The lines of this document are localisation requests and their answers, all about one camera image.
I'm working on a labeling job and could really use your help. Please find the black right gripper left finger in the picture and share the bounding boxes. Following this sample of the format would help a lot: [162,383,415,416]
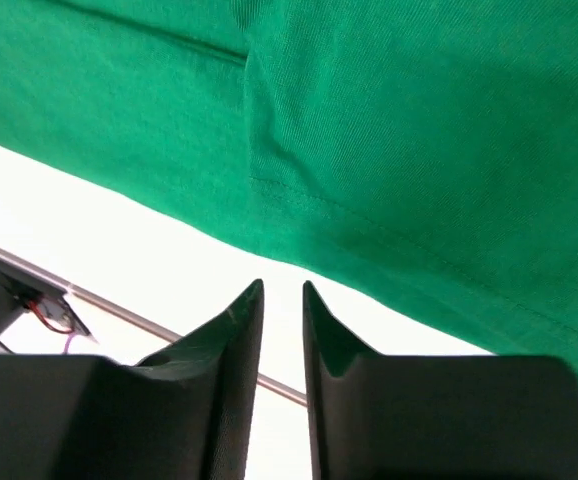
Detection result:
[0,280,264,479]

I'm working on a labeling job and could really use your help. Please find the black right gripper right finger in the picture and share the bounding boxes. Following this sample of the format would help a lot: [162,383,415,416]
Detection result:
[303,283,578,479]

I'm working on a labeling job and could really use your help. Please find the green t shirt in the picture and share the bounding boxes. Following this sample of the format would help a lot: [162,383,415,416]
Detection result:
[0,1,578,371]

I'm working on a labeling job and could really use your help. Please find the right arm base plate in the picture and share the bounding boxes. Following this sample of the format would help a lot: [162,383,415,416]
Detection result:
[0,257,92,344]

